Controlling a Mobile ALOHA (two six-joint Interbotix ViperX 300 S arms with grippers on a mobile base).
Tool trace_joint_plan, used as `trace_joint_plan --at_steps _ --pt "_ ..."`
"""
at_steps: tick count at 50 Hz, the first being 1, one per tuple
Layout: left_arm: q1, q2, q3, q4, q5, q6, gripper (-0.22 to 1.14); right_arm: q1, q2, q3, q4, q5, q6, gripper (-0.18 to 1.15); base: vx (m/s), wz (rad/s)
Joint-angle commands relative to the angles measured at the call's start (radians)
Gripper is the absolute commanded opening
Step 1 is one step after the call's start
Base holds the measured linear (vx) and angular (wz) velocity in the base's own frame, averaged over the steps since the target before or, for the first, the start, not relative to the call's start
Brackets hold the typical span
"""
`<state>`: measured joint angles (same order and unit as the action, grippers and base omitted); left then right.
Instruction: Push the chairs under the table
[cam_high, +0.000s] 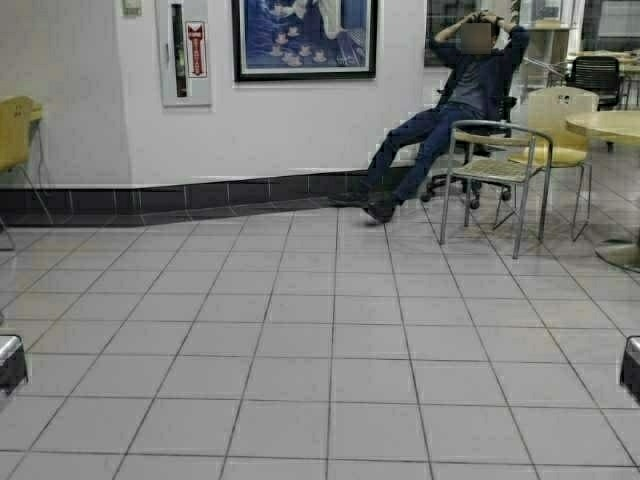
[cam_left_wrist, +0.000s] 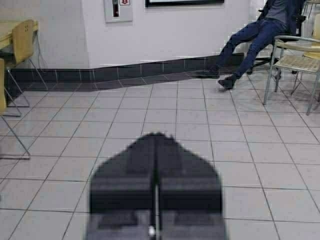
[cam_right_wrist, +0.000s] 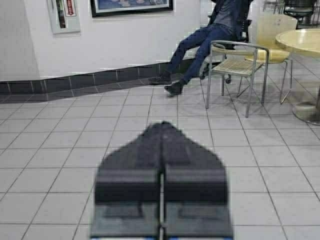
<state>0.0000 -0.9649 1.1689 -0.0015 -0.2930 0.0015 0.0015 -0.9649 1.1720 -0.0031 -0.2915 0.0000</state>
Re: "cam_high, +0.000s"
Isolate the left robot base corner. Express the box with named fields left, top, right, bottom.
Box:
left=0, top=334, right=29, bottom=398

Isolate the black rolling office chair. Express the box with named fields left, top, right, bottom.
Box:
left=420, top=88, right=518, bottom=210

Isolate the framed blue poster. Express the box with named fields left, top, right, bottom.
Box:
left=231, top=0, right=379, bottom=83

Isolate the seated person in dark clothes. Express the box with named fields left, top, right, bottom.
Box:
left=328, top=9, right=530, bottom=225

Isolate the yellow wooden chair by round table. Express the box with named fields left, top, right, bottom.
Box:
left=507, top=86, right=599, bottom=234

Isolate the white fire extinguisher cabinet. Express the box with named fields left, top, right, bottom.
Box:
left=154, top=0, right=213, bottom=108

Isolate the round yellow table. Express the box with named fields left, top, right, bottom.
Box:
left=565, top=110, right=639, bottom=273

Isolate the black office chair background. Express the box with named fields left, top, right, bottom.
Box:
left=566, top=56, right=621, bottom=110

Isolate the yellow chair at left edge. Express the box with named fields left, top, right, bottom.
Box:
left=1, top=96, right=54, bottom=225

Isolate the metal frame woven chair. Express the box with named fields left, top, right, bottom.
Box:
left=439, top=120, right=551, bottom=259

